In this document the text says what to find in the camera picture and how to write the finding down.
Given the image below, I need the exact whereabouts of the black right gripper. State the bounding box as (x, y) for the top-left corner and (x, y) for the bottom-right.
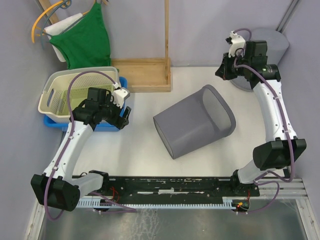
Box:
(215, 51), (251, 81)

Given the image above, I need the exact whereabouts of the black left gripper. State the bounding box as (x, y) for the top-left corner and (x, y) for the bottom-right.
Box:
(99, 94), (131, 130)

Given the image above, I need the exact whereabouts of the grey round plastic bin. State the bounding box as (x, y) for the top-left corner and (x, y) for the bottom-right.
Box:
(231, 27), (290, 92)

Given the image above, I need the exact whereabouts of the grey slotted laundry basket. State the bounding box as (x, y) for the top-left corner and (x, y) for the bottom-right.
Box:
(153, 84), (236, 160)

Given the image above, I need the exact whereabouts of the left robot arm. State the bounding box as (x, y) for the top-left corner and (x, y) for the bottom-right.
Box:
(30, 87), (131, 212)

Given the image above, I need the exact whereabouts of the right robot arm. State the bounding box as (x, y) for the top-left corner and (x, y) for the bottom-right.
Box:
(215, 36), (307, 196)

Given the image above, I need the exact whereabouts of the pale green plastic tray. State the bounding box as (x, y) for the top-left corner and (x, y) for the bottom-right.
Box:
(54, 84), (114, 116)

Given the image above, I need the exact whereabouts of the cream plastic basket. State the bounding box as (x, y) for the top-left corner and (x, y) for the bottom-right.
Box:
(38, 66), (128, 124)

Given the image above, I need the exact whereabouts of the blue plastic tub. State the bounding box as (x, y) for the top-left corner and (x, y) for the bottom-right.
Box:
(43, 76), (128, 132)

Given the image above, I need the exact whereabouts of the green cloth garment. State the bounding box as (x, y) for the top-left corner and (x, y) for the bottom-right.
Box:
(49, 2), (111, 70)

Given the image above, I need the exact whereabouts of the white towel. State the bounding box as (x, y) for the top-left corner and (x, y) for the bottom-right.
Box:
(44, 13), (85, 63)

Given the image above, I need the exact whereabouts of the yellow clothes hanger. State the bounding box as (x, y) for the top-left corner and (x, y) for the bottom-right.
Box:
(30, 0), (63, 44)

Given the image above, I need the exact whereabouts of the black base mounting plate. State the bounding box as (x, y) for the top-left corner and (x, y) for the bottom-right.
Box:
(96, 176), (260, 205)

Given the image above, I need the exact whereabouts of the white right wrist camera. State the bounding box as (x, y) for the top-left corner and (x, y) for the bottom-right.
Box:
(225, 31), (246, 58)

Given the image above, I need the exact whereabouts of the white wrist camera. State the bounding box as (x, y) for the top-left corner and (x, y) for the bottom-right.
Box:
(112, 82), (130, 109)
(225, 31), (246, 58)

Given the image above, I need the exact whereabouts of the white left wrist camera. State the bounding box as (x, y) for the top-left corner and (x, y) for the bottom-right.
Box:
(112, 82), (130, 109)

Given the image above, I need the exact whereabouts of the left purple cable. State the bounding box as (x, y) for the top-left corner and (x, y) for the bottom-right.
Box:
(44, 70), (138, 222)

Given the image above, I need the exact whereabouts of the wooden slanted post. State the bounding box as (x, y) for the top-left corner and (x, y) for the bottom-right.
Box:
(35, 0), (62, 30)

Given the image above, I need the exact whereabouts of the wooden upright post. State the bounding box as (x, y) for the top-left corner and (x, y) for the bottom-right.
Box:
(164, 0), (170, 60)

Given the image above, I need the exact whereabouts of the aluminium frame rail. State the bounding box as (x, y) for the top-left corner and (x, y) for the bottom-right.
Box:
(99, 176), (307, 200)

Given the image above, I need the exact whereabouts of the light blue cable duct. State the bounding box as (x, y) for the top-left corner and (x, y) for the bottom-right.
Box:
(76, 196), (243, 210)

